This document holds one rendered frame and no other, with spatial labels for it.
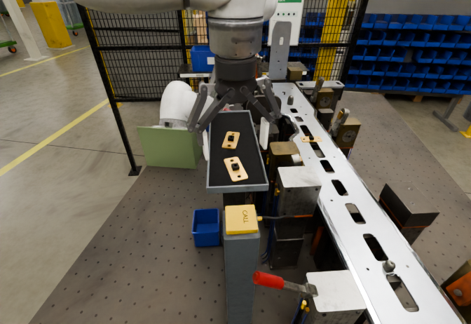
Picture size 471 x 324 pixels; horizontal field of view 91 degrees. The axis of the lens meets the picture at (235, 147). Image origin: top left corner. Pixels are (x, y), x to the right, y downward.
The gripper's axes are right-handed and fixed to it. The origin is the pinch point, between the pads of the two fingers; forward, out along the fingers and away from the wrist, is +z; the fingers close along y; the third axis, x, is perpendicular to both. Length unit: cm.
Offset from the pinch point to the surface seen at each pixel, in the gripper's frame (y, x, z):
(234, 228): -5.1, -15.9, 6.6
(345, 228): 26.2, -13.6, 22.6
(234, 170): -0.5, -0.8, 6.3
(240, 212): -2.9, -12.6, 6.6
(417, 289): 30.9, -30.7, 22.6
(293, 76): 68, 92, 20
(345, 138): 57, 25, 25
